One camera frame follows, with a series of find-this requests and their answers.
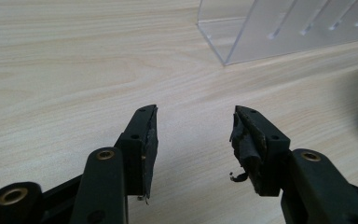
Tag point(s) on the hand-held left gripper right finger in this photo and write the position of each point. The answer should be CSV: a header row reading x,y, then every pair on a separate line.
x,y
270,155

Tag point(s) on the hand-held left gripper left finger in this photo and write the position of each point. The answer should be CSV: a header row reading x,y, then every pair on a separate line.
x,y
138,146

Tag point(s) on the clear acrylic rack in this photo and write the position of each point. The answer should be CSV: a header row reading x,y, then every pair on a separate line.
x,y
279,28

